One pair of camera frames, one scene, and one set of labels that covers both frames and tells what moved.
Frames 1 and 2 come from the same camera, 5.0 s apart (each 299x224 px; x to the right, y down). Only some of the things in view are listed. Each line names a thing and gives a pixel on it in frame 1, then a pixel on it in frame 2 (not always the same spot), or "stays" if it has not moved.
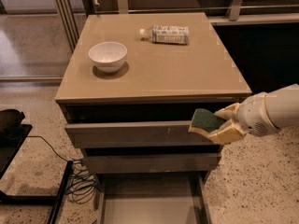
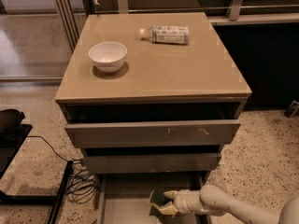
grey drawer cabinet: [128, 91] stays
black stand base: [13, 133] stays
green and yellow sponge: [205, 121] -> [158, 198]
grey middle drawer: [148, 163] stays
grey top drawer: [135, 134] stays
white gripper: [253, 117] -> [182, 202]
